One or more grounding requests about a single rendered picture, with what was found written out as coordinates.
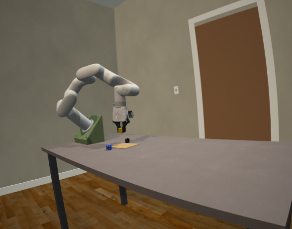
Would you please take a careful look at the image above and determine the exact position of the blue die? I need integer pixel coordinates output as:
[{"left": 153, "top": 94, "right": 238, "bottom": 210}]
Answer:
[{"left": 106, "top": 144, "right": 112, "bottom": 150}]

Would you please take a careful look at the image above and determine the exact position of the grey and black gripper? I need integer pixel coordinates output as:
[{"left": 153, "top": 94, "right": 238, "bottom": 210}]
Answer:
[{"left": 113, "top": 106, "right": 130, "bottom": 133}]

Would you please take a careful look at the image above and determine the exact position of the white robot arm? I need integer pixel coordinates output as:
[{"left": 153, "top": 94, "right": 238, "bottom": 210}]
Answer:
[{"left": 56, "top": 64, "right": 140, "bottom": 133}]

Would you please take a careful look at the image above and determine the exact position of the tan mat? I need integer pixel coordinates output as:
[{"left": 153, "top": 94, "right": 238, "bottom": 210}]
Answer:
[{"left": 112, "top": 143, "right": 139, "bottom": 149}]

